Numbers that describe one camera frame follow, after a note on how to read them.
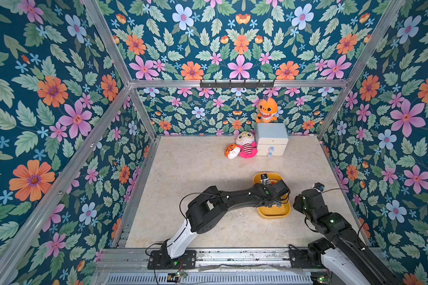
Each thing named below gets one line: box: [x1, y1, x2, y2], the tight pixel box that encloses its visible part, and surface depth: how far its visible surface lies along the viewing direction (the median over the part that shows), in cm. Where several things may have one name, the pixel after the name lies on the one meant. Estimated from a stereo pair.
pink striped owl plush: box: [235, 130, 258, 159], surface depth 110 cm
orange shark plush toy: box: [255, 96, 279, 123], surface depth 100 cm
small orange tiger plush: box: [224, 143, 241, 160], surface depth 107 cm
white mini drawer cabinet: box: [256, 122, 289, 158], surface depth 105 cm
